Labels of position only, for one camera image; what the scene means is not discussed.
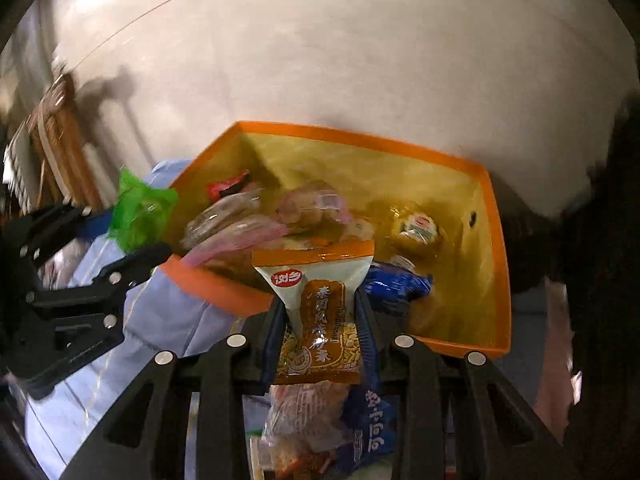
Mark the blue and white packet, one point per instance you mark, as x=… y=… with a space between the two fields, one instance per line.
x=395 y=282

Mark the large blue snack bag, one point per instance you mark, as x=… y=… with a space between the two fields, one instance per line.
x=370 y=440

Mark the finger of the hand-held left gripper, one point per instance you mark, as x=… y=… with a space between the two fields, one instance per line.
x=55 y=225
x=120 y=275

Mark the clear cookie packet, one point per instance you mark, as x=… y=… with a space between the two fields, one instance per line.
x=315 y=207

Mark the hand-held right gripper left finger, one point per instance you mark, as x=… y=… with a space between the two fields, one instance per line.
x=272 y=340

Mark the pink cloth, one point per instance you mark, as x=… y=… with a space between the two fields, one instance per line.
x=560 y=350

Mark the clear bag of round biscuits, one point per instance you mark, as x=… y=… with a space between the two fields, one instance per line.
x=235 y=242

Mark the green snack packet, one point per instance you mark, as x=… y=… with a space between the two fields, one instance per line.
x=140 y=210

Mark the blue checked tablecloth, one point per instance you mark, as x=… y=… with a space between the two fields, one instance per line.
x=165 y=310

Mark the dark carved wooden chair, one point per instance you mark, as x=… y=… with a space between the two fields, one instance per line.
x=600 y=260

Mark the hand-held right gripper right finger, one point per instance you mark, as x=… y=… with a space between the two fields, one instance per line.
x=370 y=335

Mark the red cracker packet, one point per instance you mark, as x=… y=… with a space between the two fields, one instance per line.
x=225 y=187

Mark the clear pinkish snack packet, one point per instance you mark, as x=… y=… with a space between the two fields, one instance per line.
x=300 y=420

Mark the orange box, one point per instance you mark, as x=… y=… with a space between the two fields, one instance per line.
x=300 y=170

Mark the orange-brown snack packet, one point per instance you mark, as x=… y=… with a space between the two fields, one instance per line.
x=320 y=305

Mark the carved brown wooden chair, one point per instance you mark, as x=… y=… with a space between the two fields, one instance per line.
x=60 y=135

